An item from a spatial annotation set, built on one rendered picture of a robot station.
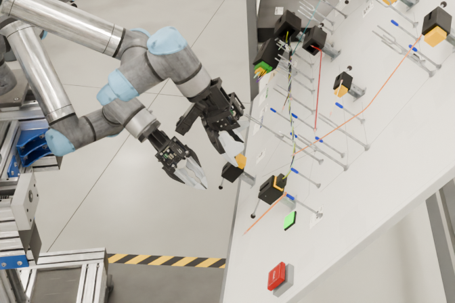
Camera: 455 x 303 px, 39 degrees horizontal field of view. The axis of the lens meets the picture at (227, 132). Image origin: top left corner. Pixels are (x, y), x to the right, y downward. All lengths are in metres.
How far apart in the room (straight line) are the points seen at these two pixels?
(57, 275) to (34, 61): 1.34
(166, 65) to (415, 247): 0.99
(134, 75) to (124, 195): 2.11
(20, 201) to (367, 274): 0.97
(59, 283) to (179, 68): 1.60
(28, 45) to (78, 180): 2.02
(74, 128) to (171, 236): 1.60
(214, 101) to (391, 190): 0.43
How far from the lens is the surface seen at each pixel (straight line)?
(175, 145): 1.58
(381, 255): 1.95
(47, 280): 2.82
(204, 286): 2.93
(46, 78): 1.67
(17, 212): 1.76
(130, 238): 3.21
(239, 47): 4.78
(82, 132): 1.66
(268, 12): 2.57
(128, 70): 1.39
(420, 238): 2.02
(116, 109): 1.61
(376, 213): 1.29
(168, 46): 1.35
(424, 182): 1.22
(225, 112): 1.41
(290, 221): 1.57
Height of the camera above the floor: 2.18
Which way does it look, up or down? 35 degrees down
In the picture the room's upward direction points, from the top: 4 degrees counter-clockwise
